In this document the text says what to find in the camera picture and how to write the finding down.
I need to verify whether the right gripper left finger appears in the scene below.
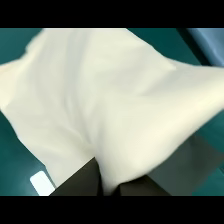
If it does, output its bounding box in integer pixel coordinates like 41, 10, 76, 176
49, 156, 104, 197

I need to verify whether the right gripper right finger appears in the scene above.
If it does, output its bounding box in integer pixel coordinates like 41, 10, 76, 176
117, 175, 172, 197

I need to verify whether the cream white shirt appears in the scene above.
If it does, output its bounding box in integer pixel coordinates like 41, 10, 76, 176
0, 27, 224, 197

